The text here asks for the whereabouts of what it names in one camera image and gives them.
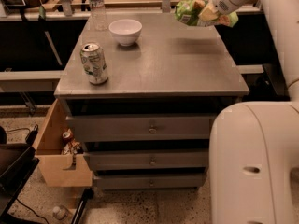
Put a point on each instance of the grey drawer cabinet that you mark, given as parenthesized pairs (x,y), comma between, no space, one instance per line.
(171,69)

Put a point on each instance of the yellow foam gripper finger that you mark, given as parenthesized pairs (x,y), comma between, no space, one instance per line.
(209,12)

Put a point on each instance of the clear plastic water bottle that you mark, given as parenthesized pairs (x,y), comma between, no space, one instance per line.
(98,13)

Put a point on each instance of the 7up soda can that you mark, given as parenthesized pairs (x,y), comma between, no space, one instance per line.
(94,63)

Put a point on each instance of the middle grey drawer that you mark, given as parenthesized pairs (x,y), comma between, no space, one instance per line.
(147,159)

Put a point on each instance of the bottom grey drawer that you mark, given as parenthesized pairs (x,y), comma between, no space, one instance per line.
(149,181)

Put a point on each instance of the top grey drawer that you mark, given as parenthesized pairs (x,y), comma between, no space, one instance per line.
(108,128)

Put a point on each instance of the grey drawer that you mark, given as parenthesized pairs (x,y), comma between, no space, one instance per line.
(147,159)
(149,181)
(108,128)

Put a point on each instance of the green rice chip bag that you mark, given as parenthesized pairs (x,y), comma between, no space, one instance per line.
(187,12)

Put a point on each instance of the light wooden open box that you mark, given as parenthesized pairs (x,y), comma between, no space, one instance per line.
(59,170)

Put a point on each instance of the plastic bottle on floor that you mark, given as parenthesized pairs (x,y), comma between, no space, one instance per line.
(62,214)

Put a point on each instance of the red can in box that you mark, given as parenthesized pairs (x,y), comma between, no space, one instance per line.
(67,136)

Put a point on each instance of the white ceramic bowl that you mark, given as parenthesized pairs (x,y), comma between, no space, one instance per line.
(125,31)

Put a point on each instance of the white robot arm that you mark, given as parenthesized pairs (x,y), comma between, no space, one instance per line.
(254,146)

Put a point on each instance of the black power adapter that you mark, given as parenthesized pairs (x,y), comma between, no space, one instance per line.
(31,136)

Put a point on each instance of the black cart at left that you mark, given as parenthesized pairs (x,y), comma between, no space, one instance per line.
(17,162)

